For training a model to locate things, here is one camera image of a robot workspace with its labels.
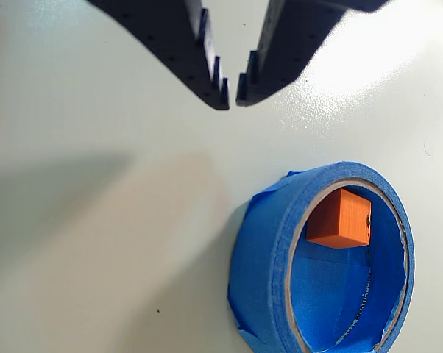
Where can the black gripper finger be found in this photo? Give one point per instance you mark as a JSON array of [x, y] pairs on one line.
[[291, 44], [170, 29]]

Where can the small orange cube block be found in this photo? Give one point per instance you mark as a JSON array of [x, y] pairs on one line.
[[350, 224]]

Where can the blue tape roll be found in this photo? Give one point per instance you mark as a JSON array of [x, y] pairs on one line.
[[258, 257]]

